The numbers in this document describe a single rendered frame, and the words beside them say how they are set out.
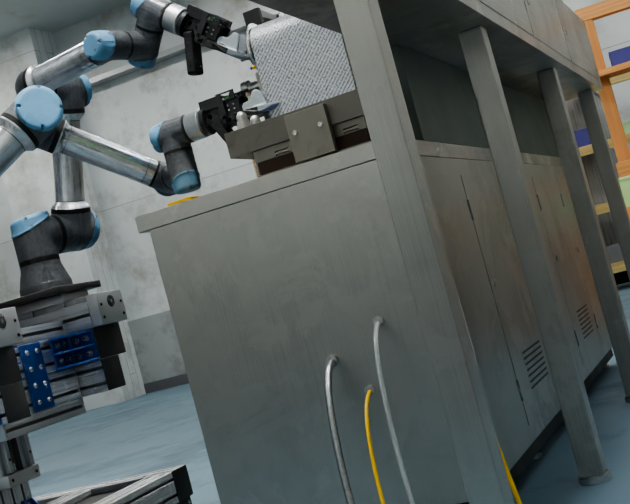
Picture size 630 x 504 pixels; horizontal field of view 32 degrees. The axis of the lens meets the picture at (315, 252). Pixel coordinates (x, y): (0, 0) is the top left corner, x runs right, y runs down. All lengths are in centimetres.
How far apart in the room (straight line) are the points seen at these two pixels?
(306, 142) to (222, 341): 50
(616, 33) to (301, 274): 936
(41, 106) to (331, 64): 71
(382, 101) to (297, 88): 91
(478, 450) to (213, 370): 90
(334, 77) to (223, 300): 61
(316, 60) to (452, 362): 111
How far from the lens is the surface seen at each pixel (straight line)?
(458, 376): 180
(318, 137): 244
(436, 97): 284
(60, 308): 312
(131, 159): 290
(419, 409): 237
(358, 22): 184
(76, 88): 323
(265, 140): 251
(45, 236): 318
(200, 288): 253
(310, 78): 269
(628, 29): 1158
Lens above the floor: 61
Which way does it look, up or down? 2 degrees up
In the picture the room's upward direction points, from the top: 15 degrees counter-clockwise
